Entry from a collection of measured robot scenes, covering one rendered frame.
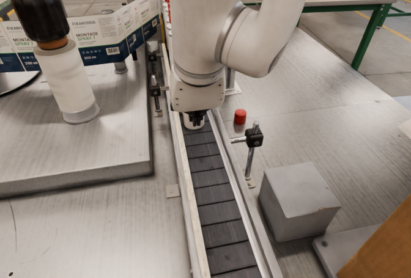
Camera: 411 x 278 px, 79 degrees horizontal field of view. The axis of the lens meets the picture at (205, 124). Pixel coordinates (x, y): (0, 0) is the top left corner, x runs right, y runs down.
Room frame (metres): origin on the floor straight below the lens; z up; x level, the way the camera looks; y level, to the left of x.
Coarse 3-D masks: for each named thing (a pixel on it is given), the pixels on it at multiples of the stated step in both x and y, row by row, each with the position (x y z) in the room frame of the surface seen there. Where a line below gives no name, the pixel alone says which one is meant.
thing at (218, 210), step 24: (192, 144) 0.40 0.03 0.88; (216, 144) 0.40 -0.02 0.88; (192, 168) 0.33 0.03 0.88; (216, 168) 0.33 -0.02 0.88; (216, 192) 0.27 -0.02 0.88; (216, 216) 0.23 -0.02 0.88; (240, 216) 0.23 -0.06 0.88; (216, 240) 0.18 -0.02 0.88; (240, 240) 0.18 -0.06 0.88; (216, 264) 0.15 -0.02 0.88; (240, 264) 0.15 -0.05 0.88
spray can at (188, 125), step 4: (184, 116) 0.46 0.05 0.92; (184, 120) 0.46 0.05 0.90; (188, 120) 0.45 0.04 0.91; (184, 124) 0.46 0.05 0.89; (188, 124) 0.45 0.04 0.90; (192, 124) 0.45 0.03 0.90; (196, 124) 0.45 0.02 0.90; (188, 128) 0.45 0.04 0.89; (192, 128) 0.45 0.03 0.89; (196, 128) 0.45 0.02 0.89; (200, 128) 0.45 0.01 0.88
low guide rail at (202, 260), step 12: (168, 72) 0.67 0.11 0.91; (168, 84) 0.62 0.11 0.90; (180, 132) 0.41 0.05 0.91; (180, 144) 0.37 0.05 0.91; (180, 156) 0.34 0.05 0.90; (192, 192) 0.25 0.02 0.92; (192, 204) 0.23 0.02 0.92; (192, 216) 0.21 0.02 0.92; (204, 252) 0.15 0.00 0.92; (204, 264) 0.14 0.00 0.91; (204, 276) 0.12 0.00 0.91
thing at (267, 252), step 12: (216, 108) 0.43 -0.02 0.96; (216, 120) 0.39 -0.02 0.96; (228, 144) 0.32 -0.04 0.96; (228, 156) 0.30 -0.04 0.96; (240, 168) 0.27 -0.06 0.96; (240, 180) 0.24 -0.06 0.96; (240, 192) 0.23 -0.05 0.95; (252, 204) 0.20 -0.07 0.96; (252, 216) 0.18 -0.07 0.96; (264, 240) 0.15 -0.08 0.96; (264, 252) 0.13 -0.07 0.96; (276, 264) 0.12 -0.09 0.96; (276, 276) 0.11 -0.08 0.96
